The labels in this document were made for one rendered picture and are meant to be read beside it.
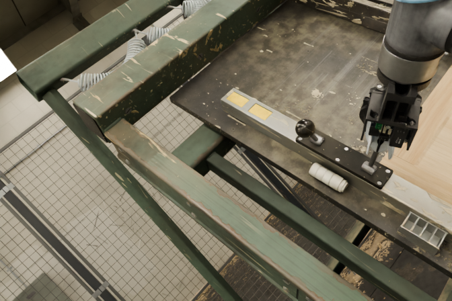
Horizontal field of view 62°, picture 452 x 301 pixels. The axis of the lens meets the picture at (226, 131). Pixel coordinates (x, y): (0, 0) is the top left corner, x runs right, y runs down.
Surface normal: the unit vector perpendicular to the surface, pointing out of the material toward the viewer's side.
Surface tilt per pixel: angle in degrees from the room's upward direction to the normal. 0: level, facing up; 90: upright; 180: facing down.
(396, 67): 85
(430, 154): 55
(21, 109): 90
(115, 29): 90
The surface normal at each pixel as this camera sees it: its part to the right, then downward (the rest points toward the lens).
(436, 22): -0.75, 0.35
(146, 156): -0.11, -0.62
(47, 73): 0.33, -0.24
